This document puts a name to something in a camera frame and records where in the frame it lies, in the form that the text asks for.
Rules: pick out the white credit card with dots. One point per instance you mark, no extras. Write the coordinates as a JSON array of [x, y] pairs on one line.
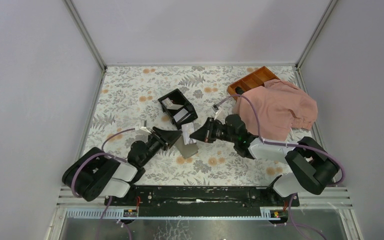
[[187, 130]]

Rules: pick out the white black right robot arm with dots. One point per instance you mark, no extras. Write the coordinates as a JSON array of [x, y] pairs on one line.
[[311, 169]]

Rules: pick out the black card holder box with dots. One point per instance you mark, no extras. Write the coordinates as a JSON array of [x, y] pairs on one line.
[[178, 98]]

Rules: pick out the floral table mat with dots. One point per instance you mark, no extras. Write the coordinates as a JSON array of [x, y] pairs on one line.
[[130, 94]]

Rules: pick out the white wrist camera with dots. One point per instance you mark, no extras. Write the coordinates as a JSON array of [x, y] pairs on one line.
[[143, 127], [218, 111]]

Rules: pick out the orange compartment tray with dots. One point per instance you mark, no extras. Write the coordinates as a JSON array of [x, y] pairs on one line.
[[256, 78]]

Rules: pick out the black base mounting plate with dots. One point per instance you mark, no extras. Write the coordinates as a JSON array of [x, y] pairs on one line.
[[199, 197]]

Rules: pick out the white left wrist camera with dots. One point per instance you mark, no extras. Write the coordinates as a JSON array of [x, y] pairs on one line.
[[143, 127]]

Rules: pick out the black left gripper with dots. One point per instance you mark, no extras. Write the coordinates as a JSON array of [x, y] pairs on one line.
[[165, 138]]

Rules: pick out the white slotted cable duct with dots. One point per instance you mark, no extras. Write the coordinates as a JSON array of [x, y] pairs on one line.
[[146, 213]]

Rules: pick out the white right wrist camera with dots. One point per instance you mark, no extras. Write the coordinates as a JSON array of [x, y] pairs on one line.
[[218, 111]]

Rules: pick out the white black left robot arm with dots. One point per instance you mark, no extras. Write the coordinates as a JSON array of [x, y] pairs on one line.
[[99, 173]]

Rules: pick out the grey card stack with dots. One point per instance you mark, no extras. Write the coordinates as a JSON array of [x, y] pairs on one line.
[[187, 151]]

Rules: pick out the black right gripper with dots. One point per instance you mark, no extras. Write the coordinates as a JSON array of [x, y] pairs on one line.
[[205, 134]]

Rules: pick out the stack of cards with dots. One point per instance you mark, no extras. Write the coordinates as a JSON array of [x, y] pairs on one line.
[[177, 111]]

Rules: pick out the pink cloth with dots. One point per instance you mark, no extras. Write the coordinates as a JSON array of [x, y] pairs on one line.
[[274, 109]]

